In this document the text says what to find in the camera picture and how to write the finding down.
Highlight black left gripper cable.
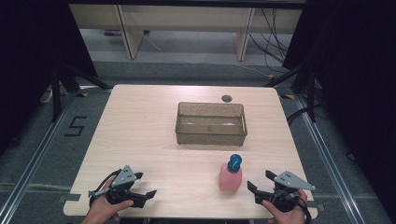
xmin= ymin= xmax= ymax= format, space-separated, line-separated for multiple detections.
xmin=89 ymin=168 xmax=122 ymax=208

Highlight black metal stand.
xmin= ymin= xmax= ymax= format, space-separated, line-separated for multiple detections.
xmin=264 ymin=61 xmax=319 ymax=123
xmin=49 ymin=61 xmax=114 ymax=123

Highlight pink bottle with blue cap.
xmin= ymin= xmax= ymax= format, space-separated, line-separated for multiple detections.
xmin=218 ymin=153 xmax=244 ymax=192

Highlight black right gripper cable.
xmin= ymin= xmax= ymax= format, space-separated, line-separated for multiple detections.
xmin=295 ymin=195 xmax=313 ymax=224

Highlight person's left hand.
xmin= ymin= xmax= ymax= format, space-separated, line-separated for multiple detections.
xmin=81 ymin=178 xmax=134 ymax=224

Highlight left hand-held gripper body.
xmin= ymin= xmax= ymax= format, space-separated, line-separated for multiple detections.
xmin=88 ymin=164 xmax=148 ymax=209

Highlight white shelf unit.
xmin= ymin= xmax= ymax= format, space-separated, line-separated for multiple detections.
xmin=68 ymin=4 xmax=304 ymax=63

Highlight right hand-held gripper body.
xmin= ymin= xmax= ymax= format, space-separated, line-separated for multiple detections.
xmin=255 ymin=170 xmax=317 ymax=214

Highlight clear brown plastic basket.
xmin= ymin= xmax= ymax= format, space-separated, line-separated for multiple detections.
xmin=175 ymin=101 xmax=248 ymax=147

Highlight black hanging cables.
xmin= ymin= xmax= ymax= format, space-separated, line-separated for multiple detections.
xmin=247 ymin=7 xmax=291 ymax=75

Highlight person's right hand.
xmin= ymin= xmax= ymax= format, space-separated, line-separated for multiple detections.
xmin=261 ymin=189 xmax=309 ymax=224

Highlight dark curtain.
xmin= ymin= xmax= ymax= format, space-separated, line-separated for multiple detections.
xmin=281 ymin=0 xmax=396 ymax=216
xmin=0 ymin=0 xmax=98 ymax=157

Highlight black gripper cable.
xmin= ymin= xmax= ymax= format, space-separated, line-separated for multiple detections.
xmin=295 ymin=195 xmax=313 ymax=224
xmin=89 ymin=168 xmax=122 ymax=208

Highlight metal floor rail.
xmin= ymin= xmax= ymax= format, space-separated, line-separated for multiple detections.
xmin=293 ymin=94 xmax=366 ymax=224
xmin=0 ymin=91 xmax=78 ymax=224

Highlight black floor cable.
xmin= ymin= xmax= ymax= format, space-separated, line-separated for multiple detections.
xmin=287 ymin=106 xmax=309 ymax=126

